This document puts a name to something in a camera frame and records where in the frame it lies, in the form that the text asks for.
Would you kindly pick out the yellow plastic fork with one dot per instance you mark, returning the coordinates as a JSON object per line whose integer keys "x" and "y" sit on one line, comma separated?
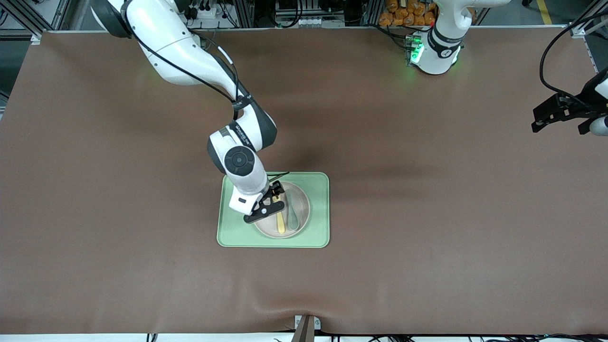
{"x": 281, "y": 223}

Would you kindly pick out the pile of orange packets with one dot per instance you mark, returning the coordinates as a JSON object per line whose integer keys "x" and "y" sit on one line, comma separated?
{"x": 403, "y": 14}

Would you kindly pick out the metal table clamp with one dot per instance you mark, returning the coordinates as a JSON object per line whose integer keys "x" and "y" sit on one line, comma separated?
{"x": 304, "y": 327}

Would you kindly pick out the teal plastic spoon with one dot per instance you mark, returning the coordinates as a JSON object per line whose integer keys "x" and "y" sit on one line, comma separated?
{"x": 293, "y": 213}

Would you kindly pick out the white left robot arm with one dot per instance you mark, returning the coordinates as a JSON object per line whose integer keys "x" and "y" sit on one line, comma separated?
{"x": 437, "y": 52}

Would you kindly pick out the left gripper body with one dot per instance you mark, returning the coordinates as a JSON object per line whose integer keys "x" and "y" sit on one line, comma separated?
{"x": 582, "y": 105}

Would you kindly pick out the white connector block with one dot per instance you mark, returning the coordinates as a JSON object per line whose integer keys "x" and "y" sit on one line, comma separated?
{"x": 313, "y": 22}

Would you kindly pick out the aluminium frame with diagonal beam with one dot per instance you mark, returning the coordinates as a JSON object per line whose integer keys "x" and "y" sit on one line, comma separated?
{"x": 26, "y": 19}

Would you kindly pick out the light green rectangular tray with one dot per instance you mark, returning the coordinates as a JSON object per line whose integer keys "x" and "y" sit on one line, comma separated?
{"x": 318, "y": 228}

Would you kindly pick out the round beige plate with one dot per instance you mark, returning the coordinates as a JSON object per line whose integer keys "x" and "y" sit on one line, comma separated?
{"x": 304, "y": 209}

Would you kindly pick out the aluminium frame corner post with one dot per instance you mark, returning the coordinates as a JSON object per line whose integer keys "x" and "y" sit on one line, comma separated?
{"x": 577, "y": 29}

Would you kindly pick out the brown table mat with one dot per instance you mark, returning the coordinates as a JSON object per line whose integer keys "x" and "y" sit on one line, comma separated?
{"x": 427, "y": 275}

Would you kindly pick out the white power strip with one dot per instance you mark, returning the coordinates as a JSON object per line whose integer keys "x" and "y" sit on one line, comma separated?
{"x": 206, "y": 12}

